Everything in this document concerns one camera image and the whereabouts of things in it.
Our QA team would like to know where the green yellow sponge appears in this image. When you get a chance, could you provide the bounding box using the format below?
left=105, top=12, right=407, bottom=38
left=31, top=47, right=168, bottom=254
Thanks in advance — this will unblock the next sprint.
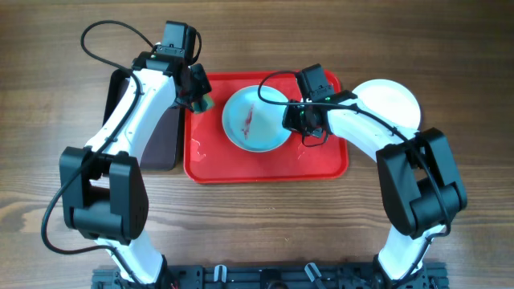
left=191, top=94, right=214, bottom=114

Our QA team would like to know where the light blue ceramic plate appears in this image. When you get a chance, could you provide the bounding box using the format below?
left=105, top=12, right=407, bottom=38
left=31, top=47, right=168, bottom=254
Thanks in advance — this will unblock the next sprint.
left=222, top=85, right=292, bottom=153

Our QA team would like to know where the white ceramic plate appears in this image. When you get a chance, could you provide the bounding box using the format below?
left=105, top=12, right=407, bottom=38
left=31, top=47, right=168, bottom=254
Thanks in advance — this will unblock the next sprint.
left=353, top=79, right=422, bottom=129

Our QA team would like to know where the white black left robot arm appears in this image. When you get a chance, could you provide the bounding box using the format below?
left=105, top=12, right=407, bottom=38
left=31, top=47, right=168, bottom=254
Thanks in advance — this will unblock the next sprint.
left=57, top=60, right=211, bottom=288

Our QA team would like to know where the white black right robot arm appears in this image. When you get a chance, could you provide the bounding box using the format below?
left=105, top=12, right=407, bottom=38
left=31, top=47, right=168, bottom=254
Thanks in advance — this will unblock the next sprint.
left=283, top=96, right=467, bottom=288

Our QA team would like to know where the dark brown tray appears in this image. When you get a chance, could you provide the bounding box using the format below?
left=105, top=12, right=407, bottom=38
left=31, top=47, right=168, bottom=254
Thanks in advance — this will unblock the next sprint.
left=103, top=70, right=185, bottom=171

